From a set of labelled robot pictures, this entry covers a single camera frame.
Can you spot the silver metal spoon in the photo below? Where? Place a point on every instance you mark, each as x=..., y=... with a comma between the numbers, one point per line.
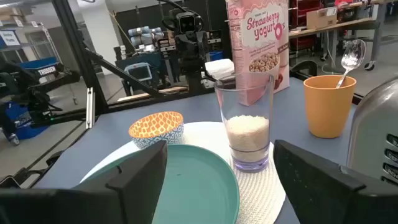
x=353, y=56

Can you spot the blue grey fabric rolls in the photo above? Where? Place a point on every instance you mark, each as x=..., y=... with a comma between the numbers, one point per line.
x=143, y=35

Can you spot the red cabinet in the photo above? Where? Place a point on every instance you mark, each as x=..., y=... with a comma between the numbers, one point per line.
x=303, y=25

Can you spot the white round woven placemat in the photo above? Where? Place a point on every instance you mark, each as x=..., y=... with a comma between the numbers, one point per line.
x=258, y=193

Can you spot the white plastic bag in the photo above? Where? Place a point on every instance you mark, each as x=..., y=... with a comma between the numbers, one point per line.
x=219, y=68

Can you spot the teal round plate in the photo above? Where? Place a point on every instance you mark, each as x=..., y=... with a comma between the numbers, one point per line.
x=199, y=186

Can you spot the wooden workbench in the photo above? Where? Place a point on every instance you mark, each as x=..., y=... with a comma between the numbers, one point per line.
x=329, y=27

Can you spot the blue crate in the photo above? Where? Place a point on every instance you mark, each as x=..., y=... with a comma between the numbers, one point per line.
x=37, y=63

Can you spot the blue storage bin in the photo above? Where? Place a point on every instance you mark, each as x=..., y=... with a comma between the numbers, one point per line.
x=21, y=124

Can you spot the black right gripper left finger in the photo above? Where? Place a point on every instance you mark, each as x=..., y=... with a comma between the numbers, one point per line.
x=124, y=199

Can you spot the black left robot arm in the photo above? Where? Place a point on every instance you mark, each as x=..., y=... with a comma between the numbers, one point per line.
x=194, y=82

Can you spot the small blue bin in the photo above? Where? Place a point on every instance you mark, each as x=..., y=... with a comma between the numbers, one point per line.
x=215, y=56

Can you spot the cardboard box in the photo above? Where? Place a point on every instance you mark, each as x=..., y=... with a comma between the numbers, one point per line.
x=321, y=18

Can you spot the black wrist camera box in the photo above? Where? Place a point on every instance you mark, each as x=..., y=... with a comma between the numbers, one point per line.
x=186, y=22

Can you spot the blue wall sign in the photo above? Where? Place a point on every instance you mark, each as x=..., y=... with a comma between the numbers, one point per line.
x=9, y=38

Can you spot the clear glass with white grains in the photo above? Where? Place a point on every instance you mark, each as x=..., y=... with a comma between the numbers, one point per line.
x=247, y=137

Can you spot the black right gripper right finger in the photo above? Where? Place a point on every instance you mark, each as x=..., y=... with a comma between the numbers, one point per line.
x=311, y=193

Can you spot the small grey monitor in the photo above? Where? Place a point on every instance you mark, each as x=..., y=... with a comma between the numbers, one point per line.
x=138, y=72

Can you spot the silver four-slot toaster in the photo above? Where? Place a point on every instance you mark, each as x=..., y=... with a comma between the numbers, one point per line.
x=370, y=124

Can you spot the orange plastic cup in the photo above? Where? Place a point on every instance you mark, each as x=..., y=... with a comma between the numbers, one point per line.
x=326, y=109

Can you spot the pink strawberry cereal box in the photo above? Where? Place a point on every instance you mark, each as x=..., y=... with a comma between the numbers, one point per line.
x=261, y=31

